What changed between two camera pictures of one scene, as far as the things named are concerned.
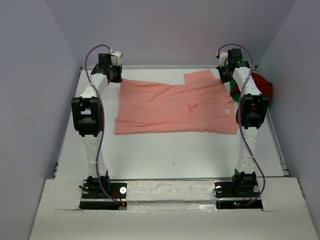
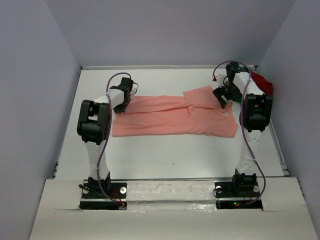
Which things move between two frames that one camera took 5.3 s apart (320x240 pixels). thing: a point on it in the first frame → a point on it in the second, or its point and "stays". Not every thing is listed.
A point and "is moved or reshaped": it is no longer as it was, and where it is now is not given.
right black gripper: (224, 79) → (219, 92)
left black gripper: (118, 79) → (121, 109)
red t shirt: (263, 85) stays
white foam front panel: (172, 210) stays
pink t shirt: (198, 104) is moved or reshaped
